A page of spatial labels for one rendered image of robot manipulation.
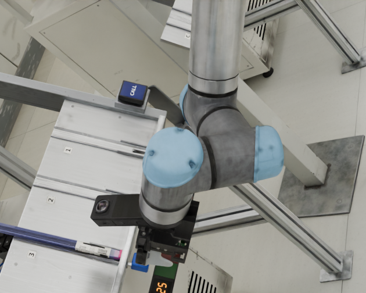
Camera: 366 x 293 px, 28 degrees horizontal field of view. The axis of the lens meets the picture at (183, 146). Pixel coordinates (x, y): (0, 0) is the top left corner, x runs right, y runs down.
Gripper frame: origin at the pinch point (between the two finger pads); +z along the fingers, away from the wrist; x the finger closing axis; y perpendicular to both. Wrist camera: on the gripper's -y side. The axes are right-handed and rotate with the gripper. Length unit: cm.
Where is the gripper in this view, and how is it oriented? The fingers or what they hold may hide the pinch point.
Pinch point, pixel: (142, 256)
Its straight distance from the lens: 125.5
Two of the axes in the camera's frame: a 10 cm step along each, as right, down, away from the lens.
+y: 9.7, 2.3, -0.2
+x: 2.0, -8.1, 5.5
